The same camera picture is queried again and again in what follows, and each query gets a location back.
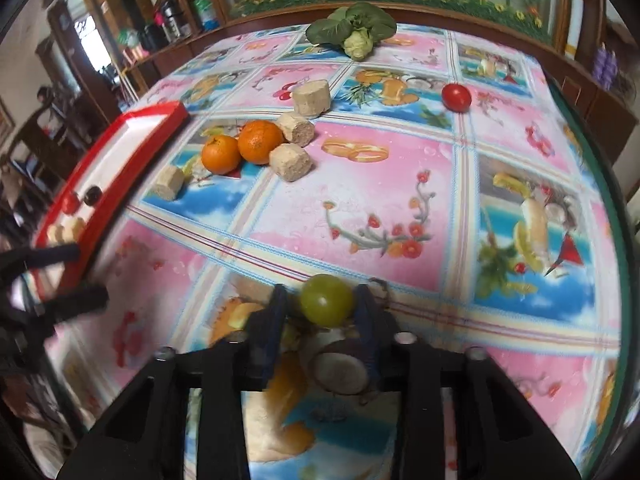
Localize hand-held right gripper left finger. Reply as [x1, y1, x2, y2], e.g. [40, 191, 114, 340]
[57, 284, 291, 480]

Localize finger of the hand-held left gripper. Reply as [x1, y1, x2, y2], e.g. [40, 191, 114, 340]
[0, 243, 82, 286]
[10, 285, 110, 333]

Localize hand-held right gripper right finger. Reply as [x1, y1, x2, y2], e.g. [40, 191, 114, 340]
[352, 282, 583, 480]

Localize green grape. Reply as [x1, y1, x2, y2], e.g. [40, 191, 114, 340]
[299, 274, 356, 326]

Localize red and white tray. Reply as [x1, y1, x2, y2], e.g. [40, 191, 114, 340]
[30, 101, 191, 306]

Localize orange tangerine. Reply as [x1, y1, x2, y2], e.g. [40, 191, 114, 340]
[201, 135, 242, 176]
[237, 120, 285, 166]

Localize dark wooden chair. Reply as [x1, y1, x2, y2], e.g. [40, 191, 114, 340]
[5, 100, 96, 186]

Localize printed plastic tablecloth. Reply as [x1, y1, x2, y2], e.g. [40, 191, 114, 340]
[20, 25, 623, 480]

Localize green and pink packet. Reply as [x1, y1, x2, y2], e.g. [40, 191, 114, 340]
[117, 27, 141, 58]

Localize black thermos jug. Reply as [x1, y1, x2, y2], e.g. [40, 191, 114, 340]
[160, 0, 188, 43]

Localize green plastic bottle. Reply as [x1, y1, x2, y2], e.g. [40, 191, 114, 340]
[192, 0, 218, 31]

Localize green bok choy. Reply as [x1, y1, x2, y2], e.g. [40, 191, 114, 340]
[305, 2, 398, 61]

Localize purple decoration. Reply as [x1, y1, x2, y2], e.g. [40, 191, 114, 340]
[592, 42, 618, 91]

